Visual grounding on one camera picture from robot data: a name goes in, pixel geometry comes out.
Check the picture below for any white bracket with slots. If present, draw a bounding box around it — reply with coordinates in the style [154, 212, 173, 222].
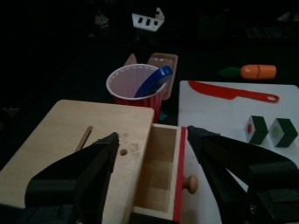
[130, 7, 165, 32]

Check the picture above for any orange toy carrot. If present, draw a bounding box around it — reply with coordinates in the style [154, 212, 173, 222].
[216, 64, 277, 81]

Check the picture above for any sushi roll with red centre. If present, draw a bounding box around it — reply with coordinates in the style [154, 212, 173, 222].
[244, 115, 269, 145]

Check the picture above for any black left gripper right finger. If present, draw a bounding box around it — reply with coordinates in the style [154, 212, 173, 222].
[185, 125, 299, 224]

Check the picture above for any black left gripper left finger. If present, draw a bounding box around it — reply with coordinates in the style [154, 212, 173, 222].
[23, 131, 120, 224]

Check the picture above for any blue tape roll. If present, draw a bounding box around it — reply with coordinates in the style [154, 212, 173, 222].
[133, 65, 173, 99]

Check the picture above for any red toy knife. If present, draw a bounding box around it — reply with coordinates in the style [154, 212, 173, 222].
[188, 80, 280, 104]

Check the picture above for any white cutting board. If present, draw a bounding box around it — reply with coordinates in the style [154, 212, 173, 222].
[177, 80, 299, 224]

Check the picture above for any wooden box with slot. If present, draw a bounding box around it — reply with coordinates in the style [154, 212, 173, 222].
[0, 99, 154, 224]

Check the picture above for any red plastic cup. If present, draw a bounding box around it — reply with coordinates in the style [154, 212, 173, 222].
[105, 63, 169, 123]

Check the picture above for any sushi roll with green centre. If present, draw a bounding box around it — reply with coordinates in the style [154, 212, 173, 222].
[268, 117, 299, 148]

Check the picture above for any wooden drawer with red front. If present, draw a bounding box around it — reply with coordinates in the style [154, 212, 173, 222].
[129, 122, 198, 224]

